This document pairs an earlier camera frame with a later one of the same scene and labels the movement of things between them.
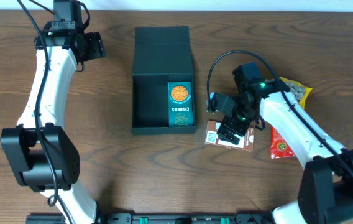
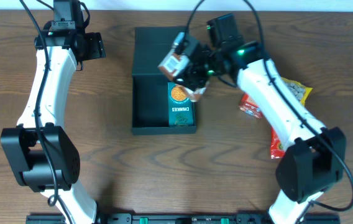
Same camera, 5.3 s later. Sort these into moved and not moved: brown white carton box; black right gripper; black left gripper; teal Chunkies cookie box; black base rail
Moved: black right gripper; brown white carton box
Not moved: teal Chunkies cookie box; black base rail; black left gripper
